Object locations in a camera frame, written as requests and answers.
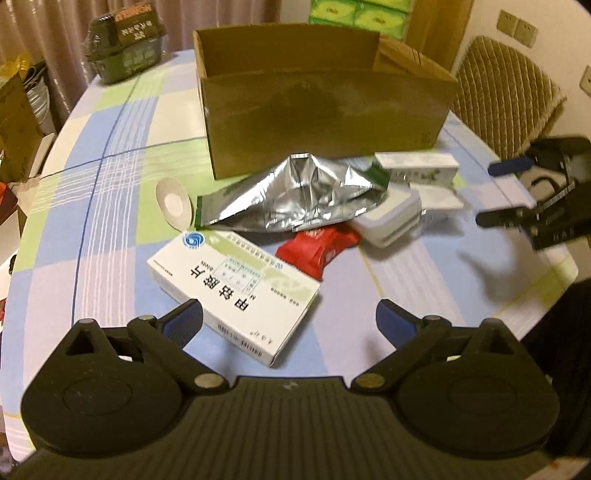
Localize small white packaged item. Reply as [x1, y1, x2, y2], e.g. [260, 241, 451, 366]
[410, 183, 464, 211]

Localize white green medicine box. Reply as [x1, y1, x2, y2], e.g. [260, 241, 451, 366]
[147, 229, 320, 366]

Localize red candy packet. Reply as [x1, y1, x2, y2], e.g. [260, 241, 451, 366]
[276, 224, 361, 281]

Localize quilted brown chair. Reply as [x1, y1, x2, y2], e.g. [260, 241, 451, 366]
[452, 36, 566, 160]

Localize white green ointment box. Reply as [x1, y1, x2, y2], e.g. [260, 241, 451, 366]
[375, 151, 460, 186]

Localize checkered tablecloth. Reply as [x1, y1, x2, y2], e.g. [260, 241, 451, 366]
[1, 51, 578, 460]

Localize white plastic spoon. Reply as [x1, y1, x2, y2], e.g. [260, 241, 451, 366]
[155, 178, 193, 231]

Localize silver foil bag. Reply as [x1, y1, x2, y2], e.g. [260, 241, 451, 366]
[194, 153, 390, 233]

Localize green tissue pack stack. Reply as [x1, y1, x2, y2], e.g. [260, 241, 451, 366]
[308, 0, 414, 41]

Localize brown cardboard box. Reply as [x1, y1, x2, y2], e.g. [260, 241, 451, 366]
[193, 24, 459, 179]

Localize brown carton at left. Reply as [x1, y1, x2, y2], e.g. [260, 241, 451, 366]
[0, 74, 43, 183]

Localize stacked bowls at left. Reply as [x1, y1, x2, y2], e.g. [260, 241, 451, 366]
[23, 60, 56, 135]

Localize dark instant noodle bowl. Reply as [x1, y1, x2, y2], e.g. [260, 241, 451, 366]
[85, 1, 166, 84]

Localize pink curtain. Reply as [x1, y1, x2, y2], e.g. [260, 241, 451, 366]
[1, 0, 280, 129]

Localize beige wall sockets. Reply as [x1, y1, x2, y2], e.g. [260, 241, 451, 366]
[496, 10, 538, 48]

